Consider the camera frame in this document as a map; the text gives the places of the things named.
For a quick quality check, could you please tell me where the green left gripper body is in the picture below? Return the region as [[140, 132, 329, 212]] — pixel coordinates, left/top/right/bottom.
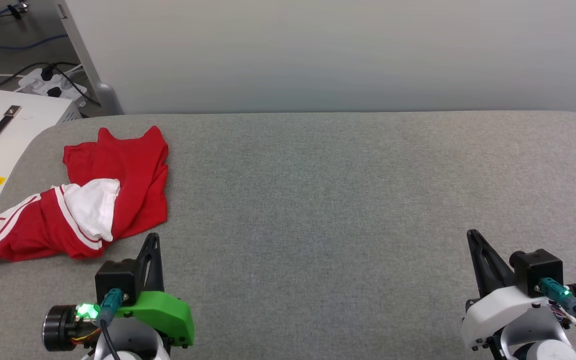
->
[[113, 290, 195, 348]]

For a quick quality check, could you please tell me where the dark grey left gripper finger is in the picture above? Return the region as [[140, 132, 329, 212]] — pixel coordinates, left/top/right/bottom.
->
[[135, 232, 165, 294]]

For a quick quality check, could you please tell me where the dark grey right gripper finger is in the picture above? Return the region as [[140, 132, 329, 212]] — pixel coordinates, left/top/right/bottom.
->
[[466, 228, 516, 299]]

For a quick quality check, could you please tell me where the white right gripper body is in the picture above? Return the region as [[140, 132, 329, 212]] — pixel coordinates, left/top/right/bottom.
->
[[460, 285, 568, 351]]

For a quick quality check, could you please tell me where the red white basketball jersey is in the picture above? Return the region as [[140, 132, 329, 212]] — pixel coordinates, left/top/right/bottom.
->
[[0, 125, 170, 263]]

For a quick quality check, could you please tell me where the white power strip with plugs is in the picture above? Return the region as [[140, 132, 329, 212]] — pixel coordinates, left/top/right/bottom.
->
[[17, 67, 89, 109]]

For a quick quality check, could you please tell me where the white partition panel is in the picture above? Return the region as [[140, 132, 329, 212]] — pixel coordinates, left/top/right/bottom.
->
[[55, 0, 576, 117]]

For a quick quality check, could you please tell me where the small black clip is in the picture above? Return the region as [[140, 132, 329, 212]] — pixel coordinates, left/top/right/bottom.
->
[[6, 1, 30, 20]]

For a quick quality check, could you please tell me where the white box with strap handle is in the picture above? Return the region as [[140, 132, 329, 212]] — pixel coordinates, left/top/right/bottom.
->
[[0, 88, 83, 227]]

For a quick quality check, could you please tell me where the black floor power cable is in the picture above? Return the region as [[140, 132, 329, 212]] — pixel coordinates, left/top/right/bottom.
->
[[0, 61, 102, 107]]

